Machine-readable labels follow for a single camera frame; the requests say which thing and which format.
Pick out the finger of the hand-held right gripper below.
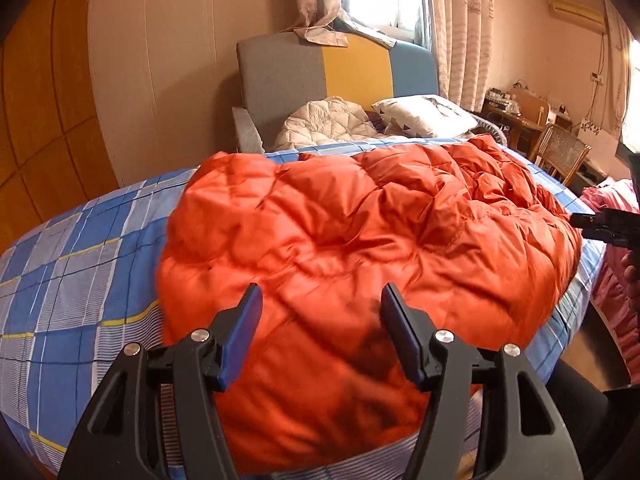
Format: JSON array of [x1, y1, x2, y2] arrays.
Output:
[[569, 212, 614, 242]]

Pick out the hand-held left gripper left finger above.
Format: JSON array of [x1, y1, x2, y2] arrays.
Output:
[[59, 283, 264, 480]]

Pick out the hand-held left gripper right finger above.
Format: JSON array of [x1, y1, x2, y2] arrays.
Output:
[[380, 283, 584, 480]]

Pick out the orange puffer jacket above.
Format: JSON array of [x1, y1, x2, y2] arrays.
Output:
[[156, 134, 585, 476]]

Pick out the person's right hand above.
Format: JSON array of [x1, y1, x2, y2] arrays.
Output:
[[622, 251, 640, 311]]

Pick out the red ruffled bedding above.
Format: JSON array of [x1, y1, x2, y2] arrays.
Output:
[[580, 177, 640, 372]]

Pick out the rattan chair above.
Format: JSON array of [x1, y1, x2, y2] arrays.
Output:
[[527, 124, 592, 186]]

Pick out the white leaf print board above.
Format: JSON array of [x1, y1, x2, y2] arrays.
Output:
[[574, 117, 621, 161]]

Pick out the wooden chair back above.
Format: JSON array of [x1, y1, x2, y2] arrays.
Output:
[[509, 87, 551, 126]]

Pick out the cluttered wooden desk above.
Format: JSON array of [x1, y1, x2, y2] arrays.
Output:
[[482, 87, 574, 159]]

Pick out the bed with blue plaid sheet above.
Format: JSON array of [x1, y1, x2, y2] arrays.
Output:
[[0, 139, 609, 480]]

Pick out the white printed pillow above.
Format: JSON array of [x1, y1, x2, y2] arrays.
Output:
[[371, 94, 480, 139]]

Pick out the person's leg in black trousers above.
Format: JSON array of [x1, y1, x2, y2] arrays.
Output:
[[545, 359, 640, 480]]

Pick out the grey upholstered side panel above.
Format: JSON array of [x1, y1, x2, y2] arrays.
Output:
[[230, 105, 266, 155]]

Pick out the long patterned curtain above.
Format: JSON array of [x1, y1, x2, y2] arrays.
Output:
[[427, 0, 496, 111]]

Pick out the white quilted jacket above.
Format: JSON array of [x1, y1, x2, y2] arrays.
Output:
[[273, 96, 381, 152]]

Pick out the grey yellow blue headboard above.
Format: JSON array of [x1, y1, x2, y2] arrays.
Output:
[[236, 32, 441, 154]]

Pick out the wooden wardrobe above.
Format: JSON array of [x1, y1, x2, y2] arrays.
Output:
[[0, 0, 121, 256]]

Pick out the grey padded bed rail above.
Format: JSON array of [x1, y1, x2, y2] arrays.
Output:
[[469, 114, 516, 149]]

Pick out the wall air conditioner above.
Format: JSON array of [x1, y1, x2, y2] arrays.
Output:
[[547, 0, 606, 36]]

